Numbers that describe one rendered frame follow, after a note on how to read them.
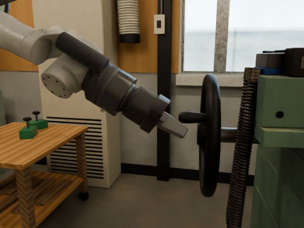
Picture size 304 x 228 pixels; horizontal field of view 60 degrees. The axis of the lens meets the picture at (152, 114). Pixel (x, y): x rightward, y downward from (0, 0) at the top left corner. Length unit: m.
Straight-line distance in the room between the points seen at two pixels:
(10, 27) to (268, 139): 0.53
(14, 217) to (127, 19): 1.38
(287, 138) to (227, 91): 1.54
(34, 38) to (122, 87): 0.20
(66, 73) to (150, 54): 1.57
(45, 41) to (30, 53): 0.04
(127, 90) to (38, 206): 1.25
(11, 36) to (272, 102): 0.50
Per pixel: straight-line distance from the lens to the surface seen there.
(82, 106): 1.97
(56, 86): 0.52
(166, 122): 0.52
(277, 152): 0.73
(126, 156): 2.28
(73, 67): 0.52
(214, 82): 0.56
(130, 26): 1.92
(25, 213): 1.44
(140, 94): 0.49
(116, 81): 0.50
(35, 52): 0.58
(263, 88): 0.50
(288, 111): 0.52
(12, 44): 0.60
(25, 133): 1.66
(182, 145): 2.14
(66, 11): 1.99
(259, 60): 0.59
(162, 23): 1.94
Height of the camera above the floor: 1.00
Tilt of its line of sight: 13 degrees down
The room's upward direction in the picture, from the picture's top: straight up
